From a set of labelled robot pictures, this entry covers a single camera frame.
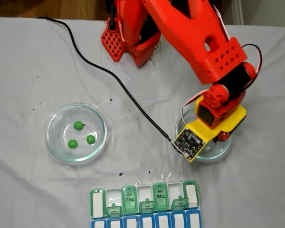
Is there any weekly pill organizer box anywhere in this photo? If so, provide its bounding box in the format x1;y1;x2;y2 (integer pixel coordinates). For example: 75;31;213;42
89;180;203;228

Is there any glass bowl for red balls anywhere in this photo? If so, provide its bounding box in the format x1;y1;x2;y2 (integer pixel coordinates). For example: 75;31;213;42
175;111;233;162

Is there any white tablecloth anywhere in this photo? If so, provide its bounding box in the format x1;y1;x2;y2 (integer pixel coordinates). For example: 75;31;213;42
0;16;285;228

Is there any glass bowl with green balls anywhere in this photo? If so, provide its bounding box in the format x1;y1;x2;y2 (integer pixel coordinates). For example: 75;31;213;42
44;102;109;165

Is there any camera board on yellow mount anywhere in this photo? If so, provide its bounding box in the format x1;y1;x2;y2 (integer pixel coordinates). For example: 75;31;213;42
171;125;214;164

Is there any black camera cable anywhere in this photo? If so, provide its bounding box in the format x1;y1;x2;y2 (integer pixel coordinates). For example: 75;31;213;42
37;16;175;144

